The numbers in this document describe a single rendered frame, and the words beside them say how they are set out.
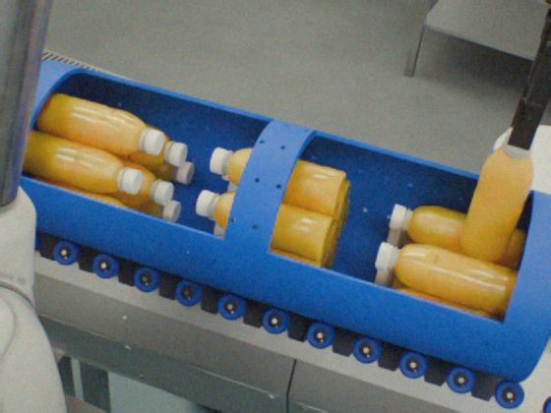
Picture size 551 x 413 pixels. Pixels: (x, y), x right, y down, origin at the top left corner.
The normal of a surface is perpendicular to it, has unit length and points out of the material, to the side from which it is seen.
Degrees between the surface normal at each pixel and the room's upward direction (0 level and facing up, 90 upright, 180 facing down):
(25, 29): 92
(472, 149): 0
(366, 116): 0
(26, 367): 65
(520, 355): 91
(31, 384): 70
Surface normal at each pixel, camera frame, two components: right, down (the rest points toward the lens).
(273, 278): -0.31, 0.56
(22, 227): 0.91, -0.17
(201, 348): -0.26, 0.29
